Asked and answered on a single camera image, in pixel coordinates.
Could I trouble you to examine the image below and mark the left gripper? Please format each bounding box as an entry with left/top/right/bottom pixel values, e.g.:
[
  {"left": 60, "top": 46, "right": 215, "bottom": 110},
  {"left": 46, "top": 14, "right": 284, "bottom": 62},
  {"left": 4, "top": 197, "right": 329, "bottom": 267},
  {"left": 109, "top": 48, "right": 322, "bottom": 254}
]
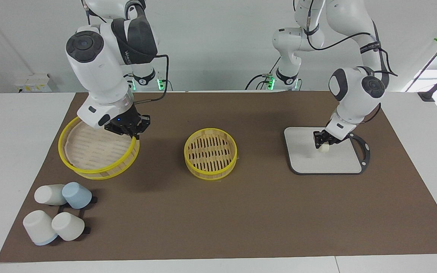
[{"left": 313, "top": 129, "right": 344, "bottom": 149}]

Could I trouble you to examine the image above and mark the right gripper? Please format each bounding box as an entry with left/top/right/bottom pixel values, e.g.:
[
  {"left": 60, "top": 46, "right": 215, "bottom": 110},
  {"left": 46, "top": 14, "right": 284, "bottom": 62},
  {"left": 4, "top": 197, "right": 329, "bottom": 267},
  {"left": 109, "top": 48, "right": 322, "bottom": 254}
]
[{"left": 104, "top": 108, "right": 151, "bottom": 141}]

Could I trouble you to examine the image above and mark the bamboo steamer lid yellow rim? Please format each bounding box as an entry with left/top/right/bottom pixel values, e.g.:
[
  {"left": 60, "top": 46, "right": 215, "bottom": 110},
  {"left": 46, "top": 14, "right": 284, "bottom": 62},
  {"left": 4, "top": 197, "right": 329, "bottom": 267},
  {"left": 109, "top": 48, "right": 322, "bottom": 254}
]
[{"left": 58, "top": 115, "right": 141, "bottom": 180}]

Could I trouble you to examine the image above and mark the bamboo steamer basket yellow rim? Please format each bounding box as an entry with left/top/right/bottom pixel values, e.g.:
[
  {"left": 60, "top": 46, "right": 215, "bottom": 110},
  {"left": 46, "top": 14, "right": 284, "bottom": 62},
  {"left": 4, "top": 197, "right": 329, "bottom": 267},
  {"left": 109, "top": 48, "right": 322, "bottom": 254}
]
[{"left": 184, "top": 128, "right": 238, "bottom": 181}]

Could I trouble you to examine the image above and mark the white board with black rim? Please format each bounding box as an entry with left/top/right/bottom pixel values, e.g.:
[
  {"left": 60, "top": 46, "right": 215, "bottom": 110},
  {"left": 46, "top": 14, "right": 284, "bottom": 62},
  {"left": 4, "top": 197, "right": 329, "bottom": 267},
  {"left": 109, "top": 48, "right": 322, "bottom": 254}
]
[{"left": 283, "top": 126, "right": 371, "bottom": 176}]

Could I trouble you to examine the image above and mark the light blue cup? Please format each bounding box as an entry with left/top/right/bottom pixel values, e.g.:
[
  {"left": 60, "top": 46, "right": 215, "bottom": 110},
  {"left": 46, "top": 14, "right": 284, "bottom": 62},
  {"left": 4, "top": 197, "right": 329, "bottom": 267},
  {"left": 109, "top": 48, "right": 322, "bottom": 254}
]
[{"left": 61, "top": 182, "right": 93, "bottom": 209}]

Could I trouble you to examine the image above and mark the black cup rack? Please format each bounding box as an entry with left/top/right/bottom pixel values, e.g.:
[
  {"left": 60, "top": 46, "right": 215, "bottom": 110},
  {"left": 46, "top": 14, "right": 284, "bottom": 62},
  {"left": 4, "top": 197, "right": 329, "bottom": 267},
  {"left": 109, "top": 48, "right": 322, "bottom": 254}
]
[{"left": 57, "top": 196, "right": 98, "bottom": 234}]

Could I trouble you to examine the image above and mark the white box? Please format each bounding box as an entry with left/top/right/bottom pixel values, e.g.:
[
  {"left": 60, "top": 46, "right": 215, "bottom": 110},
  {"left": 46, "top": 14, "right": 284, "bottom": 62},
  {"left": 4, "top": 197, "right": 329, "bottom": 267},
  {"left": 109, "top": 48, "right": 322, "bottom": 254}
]
[{"left": 14, "top": 73, "right": 54, "bottom": 93}]

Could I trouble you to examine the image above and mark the white cup with blue rim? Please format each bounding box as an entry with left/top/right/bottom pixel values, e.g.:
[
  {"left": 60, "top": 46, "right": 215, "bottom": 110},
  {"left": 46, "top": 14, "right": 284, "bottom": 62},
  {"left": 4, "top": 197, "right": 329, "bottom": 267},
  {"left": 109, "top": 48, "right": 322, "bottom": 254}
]
[{"left": 22, "top": 210, "right": 58, "bottom": 246}]

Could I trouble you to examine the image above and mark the black cable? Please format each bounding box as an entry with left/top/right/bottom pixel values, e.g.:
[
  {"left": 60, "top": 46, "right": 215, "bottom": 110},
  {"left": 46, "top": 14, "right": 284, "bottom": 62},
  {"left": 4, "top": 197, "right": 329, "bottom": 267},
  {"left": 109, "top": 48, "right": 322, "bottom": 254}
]
[
  {"left": 245, "top": 56, "right": 282, "bottom": 91},
  {"left": 133, "top": 54, "right": 170, "bottom": 105},
  {"left": 303, "top": 20, "right": 398, "bottom": 77}
]

